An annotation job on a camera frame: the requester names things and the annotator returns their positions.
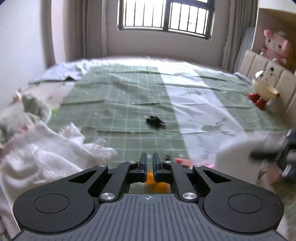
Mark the cream round plush doll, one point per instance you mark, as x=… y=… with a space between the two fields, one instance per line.
x=264 y=82

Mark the white fluffy blanket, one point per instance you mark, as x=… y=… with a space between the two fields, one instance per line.
x=37 y=156

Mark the barred window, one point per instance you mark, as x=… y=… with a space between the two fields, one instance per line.
x=193 y=18

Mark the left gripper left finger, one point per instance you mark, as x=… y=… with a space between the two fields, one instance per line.
x=142 y=166

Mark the grey curtain right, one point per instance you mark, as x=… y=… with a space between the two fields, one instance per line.
x=242 y=15

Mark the pink plush bunny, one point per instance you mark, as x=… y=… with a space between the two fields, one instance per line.
x=277 y=48

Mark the beige padded headboard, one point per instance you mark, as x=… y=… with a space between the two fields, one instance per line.
x=285 y=105

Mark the orange flower hair accessory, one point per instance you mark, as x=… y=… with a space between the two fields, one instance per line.
x=152 y=187

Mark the black hair clip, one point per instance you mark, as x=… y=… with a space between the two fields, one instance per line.
x=155 y=122

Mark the grey curtain left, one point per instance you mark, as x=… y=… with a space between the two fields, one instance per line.
x=84 y=29

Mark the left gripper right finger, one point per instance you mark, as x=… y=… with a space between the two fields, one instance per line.
x=157 y=167

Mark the pink storage box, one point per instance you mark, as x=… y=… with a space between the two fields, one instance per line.
x=233 y=157

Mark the grey plush toy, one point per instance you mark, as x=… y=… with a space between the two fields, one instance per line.
x=34 y=109

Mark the grey curtain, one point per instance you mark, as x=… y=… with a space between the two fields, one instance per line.
x=242 y=15
x=84 y=29

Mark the green checked bed sheet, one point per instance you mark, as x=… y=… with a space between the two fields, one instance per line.
x=201 y=108

